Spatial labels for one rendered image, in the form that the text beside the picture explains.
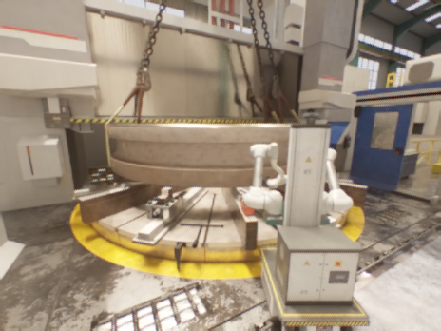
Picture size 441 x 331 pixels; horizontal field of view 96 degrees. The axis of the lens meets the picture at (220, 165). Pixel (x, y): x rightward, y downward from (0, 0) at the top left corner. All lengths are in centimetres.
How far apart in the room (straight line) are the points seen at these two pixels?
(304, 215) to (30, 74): 367
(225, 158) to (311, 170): 138
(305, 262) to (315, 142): 101
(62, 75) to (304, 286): 371
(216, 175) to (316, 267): 169
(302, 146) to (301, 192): 44
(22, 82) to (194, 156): 235
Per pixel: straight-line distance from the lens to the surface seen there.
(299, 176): 200
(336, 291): 213
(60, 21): 424
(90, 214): 367
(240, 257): 290
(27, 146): 533
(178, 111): 567
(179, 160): 312
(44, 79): 366
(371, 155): 728
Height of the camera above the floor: 179
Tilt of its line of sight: 12 degrees down
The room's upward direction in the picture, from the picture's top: straight up
